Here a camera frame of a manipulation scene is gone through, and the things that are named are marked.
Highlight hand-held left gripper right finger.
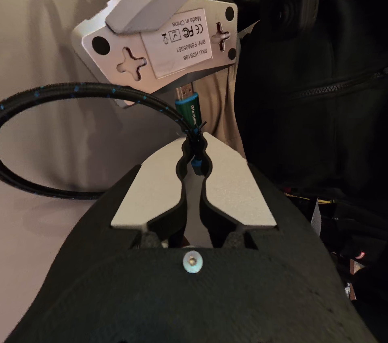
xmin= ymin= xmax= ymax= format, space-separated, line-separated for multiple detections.
xmin=198 ymin=132 xmax=278 ymax=238

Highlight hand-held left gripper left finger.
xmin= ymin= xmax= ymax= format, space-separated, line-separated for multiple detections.
xmin=111 ymin=136 xmax=195 ymax=238

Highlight khaki trousers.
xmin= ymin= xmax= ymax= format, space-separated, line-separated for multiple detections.
xmin=194 ymin=67 xmax=247 ymax=157

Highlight black zippered jacket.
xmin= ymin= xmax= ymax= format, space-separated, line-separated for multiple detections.
xmin=235 ymin=0 xmax=388 ymax=198

